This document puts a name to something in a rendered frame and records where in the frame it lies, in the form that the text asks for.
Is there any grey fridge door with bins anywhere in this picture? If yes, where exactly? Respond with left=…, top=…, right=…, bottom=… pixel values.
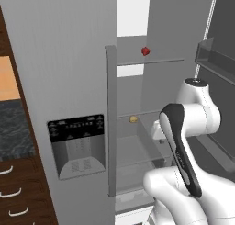
left=194, top=0, right=235, bottom=174

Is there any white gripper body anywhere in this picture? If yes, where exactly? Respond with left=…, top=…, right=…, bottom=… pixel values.
left=151, top=119, right=168, bottom=141

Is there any clear fridge drawer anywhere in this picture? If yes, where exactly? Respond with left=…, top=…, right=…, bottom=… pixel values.
left=116, top=120, right=173, bottom=170

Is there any grey fridge door with dispenser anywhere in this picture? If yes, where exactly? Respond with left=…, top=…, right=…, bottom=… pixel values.
left=0, top=0, right=118, bottom=225

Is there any grey fridge door bin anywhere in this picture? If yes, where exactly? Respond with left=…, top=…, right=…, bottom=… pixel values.
left=194, top=37, right=235, bottom=86

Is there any white curved drawer handle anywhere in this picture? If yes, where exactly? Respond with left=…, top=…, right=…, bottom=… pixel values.
left=0, top=187, right=23, bottom=199
left=8, top=206, right=29, bottom=218
left=0, top=165, right=15, bottom=175

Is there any dark wooden drawer cabinet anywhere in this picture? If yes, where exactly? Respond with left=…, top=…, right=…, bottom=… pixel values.
left=0, top=7, right=60, bottom=225

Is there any grey fridge body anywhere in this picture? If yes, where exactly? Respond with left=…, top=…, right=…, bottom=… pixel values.
left=114, top=0, right=220, bottom=225

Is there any glass fridge shelf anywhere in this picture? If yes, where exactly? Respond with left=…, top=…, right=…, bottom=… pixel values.
left=117, top=58, right=185, bottom=67
left=117, top=108, right=163, bottom=118

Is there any grey fridge door handle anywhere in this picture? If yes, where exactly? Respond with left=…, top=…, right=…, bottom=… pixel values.
left=105, top=44, right=118, bottom=198

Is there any red strawberry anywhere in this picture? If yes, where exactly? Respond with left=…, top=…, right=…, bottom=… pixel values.
left=140, top=46, right=151, bottom=57

